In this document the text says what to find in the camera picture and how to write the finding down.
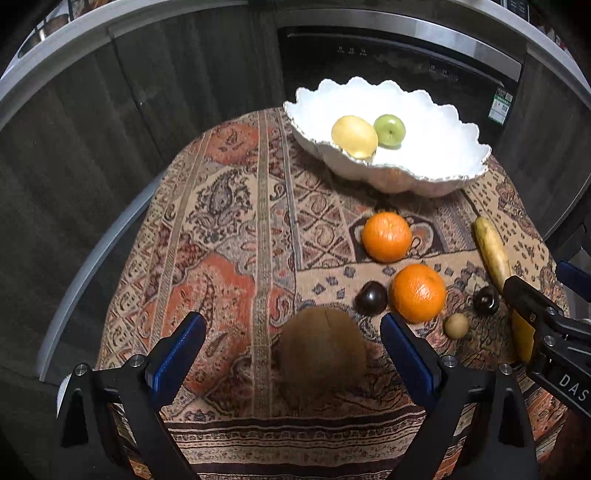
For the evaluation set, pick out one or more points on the dark plum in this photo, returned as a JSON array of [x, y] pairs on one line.
[[371, 298], [485, 301]]

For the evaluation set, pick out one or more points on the patterned paisley tablecloth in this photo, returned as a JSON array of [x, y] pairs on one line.
[[231, 230]]

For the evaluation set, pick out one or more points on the yellow pear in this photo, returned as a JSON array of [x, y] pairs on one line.
[[353, 136]]

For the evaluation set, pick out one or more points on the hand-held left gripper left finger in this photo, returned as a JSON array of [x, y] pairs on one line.
[[182, 350]]

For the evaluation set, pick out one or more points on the orange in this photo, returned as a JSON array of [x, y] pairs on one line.
[[419, 293], [387, 237]]

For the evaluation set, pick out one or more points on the white scalloped bowl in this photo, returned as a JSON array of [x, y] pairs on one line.
[[429, 138]]

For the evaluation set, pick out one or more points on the brown coconut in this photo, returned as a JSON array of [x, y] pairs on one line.
[[322, 357]]

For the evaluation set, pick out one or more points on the black built-in oven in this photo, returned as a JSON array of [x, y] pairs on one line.
[[346, 60]]

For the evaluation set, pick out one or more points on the dark wooden chair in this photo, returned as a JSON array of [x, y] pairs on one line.
[[572, 240]]

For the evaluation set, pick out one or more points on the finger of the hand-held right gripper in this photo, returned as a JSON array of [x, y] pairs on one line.
[[526, 297], [577, 279]]

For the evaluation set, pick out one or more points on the green apple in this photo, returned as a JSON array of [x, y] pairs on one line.
[[390, 130]]

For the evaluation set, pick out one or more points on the grey cabinet plinth strip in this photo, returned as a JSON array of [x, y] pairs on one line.
[[78, 286]]

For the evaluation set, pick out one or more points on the yellow mango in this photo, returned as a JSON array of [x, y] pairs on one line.
[[521, 337]]

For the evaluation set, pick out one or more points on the dark wood cabinet door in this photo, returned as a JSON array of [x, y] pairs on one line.
[[69, 161], [549, 138], [194, 78]]

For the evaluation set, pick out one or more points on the green white label sticker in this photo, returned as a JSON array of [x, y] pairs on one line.
[[502, 105]]

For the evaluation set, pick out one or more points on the small tan round fruit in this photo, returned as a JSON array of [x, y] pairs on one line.
[[456, 326]]

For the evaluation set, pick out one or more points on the white round object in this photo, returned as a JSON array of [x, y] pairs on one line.
[[62, 392]]

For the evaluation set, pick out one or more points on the grey kitchen countertop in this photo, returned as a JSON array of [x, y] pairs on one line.
[[69, 50]]

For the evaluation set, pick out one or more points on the banana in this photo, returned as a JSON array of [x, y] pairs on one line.
[[493, 251]]

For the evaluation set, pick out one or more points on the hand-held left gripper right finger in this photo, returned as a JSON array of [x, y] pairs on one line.
[[406, 355]]

